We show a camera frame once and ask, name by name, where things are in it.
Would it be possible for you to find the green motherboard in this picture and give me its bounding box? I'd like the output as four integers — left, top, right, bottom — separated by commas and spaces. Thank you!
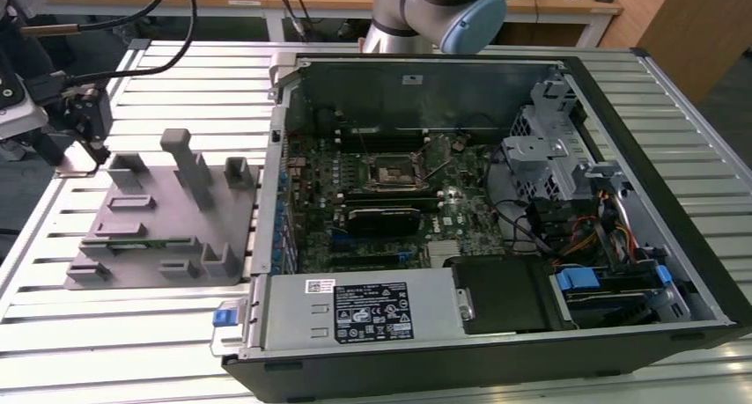
286, 129, 513, 275

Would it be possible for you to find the black PC case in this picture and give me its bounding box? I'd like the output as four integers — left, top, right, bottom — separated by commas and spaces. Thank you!
220, 47, 752, 404

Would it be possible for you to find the black cable copper sleeve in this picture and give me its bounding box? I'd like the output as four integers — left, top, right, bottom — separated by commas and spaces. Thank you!
20, 0, 175, 36

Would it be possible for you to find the wooden cabinet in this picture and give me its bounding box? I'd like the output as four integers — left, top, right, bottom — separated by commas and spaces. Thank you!
598, 0, 752, 104

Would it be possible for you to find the hard disk in blue carrier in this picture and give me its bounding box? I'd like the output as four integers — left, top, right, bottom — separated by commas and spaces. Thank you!
551, 265, 665, 328

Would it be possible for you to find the metal socket cover frame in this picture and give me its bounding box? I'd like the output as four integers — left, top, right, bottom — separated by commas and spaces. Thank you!
416, 132, 456, 180

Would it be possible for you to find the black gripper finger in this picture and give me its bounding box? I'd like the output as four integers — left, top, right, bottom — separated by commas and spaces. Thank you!
73, 93, 112, 165
61, 96, 96, 161

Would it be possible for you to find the black expansion slot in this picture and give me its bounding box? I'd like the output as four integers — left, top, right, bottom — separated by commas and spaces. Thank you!
327, 254, 412, 268

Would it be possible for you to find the green RAM stick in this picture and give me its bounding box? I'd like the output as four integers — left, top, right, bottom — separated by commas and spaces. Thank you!
81, 239, 199, 251

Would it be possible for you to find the silver chipset heatsink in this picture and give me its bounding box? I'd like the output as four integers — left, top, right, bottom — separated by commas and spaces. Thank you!
426, 239, 463, 263

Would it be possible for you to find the black graphics card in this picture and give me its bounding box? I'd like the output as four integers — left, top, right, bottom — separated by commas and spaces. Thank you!
342, 206, 424, 239

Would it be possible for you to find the CPU socket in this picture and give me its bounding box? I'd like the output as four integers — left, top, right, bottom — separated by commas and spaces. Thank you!
364, 153, 422, 190

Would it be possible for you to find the grey plastic parts rack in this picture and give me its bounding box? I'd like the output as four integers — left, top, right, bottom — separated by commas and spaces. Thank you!
62, 128, 264, 291

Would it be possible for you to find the silver power supply unit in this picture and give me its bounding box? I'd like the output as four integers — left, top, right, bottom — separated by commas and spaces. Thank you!
248, 269, 475, 351

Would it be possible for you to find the yellow orange red wire bundle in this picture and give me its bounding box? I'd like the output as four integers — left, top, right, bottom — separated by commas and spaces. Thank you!
549, 190, 641, 268

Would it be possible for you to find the black camera cable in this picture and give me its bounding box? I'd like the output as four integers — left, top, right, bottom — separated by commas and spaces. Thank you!
61, 0, 199, 88

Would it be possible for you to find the silver CPU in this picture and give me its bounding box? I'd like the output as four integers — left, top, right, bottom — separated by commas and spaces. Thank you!
53, 151, 100, 180

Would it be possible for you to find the silver metal drive cage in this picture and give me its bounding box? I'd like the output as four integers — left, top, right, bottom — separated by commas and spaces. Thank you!
499, 78, 598, 205

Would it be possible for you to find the silver wrist camera black mount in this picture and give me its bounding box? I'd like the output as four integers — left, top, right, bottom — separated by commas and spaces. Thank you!
0, 67, 48, 139

